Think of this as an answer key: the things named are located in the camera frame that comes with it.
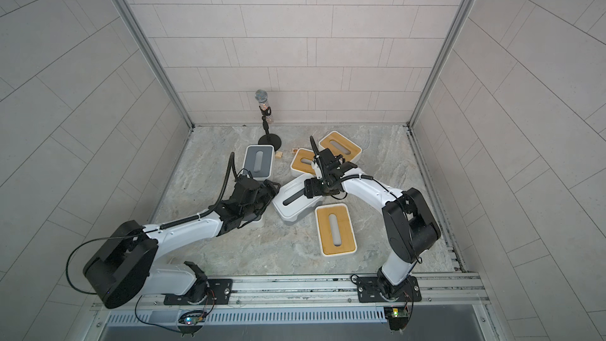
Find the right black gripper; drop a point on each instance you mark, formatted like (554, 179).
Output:
(314, 188)

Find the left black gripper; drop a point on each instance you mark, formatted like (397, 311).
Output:
(268, 196)

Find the white lid tissue box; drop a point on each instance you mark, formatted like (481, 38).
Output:
(291, 203)

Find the wooden lid tissue box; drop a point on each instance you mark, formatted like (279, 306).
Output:
(341, 145)
(302, 162)
(335, 230)

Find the grey lid tissue box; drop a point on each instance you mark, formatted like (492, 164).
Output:
(258, 162)
(255, 218)

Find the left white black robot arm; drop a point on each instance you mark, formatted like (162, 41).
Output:
(127, 264)

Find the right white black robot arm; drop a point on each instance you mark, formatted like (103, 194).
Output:
(410, 225)

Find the black microphone stand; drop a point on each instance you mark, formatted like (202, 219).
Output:
(267, 139)

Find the left circuit board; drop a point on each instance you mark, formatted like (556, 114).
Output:
(191, 322)

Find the circuit board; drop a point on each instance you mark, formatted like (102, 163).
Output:
(397, 317)
(191, 322)

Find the right circuit board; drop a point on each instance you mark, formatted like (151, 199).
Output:
(397, 317)

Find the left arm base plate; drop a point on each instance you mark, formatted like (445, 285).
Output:
(212, 291)

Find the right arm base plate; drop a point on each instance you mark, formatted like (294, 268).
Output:
(370, 290)

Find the aluminium mounting rail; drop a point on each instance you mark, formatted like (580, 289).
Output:
(328, 290)

